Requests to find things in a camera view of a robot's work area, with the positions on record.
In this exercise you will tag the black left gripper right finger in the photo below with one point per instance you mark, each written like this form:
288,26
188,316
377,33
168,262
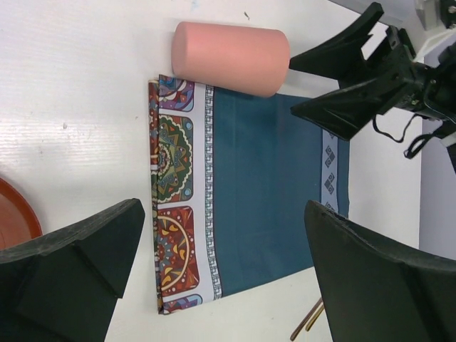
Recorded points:
375,288

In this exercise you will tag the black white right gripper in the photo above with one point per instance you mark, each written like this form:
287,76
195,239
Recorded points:
391,77

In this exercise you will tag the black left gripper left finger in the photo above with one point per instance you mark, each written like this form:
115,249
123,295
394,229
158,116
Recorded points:
64,286

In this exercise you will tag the red round plate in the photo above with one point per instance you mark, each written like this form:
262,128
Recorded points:
19,222

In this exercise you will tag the pink plastic cup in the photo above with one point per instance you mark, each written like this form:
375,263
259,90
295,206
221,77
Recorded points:
248,60

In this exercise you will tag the blue patterned placemat cloth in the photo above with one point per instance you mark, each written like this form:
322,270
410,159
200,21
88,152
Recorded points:
230,176

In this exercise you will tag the copper fork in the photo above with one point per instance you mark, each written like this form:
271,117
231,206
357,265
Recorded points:
314,315

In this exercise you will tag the copper spoon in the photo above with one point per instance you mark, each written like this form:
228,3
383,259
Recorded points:
301,325

